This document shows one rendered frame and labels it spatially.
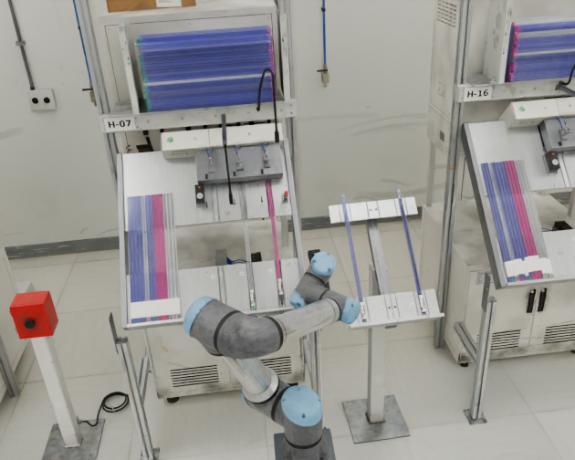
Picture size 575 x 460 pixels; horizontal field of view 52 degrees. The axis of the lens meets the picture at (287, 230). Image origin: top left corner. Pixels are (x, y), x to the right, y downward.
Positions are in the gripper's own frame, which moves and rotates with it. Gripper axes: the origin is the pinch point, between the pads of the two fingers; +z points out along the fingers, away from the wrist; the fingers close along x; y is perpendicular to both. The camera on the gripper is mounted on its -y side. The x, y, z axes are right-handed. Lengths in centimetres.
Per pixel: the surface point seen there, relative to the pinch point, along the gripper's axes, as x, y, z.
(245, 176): -21, -46, 5
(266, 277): -17.1, -6.1, 10.8
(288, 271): -8.0, -7.6, 10.8
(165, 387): -67, 25, 75
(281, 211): -8.0, -32.5, 10.6
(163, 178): -54, -52, 10
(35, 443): -127, 43, 76
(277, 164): -8, -50, 4
